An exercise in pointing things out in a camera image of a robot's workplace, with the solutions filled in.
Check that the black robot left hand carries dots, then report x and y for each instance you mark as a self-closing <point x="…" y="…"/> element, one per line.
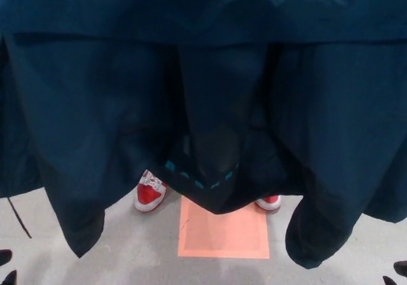
<point x="401" y="268"/>

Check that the red white right sneaker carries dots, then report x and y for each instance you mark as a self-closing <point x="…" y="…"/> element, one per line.
<point x="149" y="196"/>

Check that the dark teal coat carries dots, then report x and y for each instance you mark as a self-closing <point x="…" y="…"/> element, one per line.
<point x="95" y="107"/>

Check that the orange square floor marker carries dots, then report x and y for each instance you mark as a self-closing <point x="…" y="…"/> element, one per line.
<point x="222" y="234"/>

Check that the red white sneaker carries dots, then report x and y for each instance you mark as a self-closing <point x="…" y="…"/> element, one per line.
<point x="149" y="196"/>
<point x="270" y="201"/>

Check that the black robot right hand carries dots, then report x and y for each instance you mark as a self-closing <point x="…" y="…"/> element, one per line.
<point x="4" y="255"/>

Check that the red white left sneaker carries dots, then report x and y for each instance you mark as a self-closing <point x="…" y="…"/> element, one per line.
<point x="270" y="201"/>

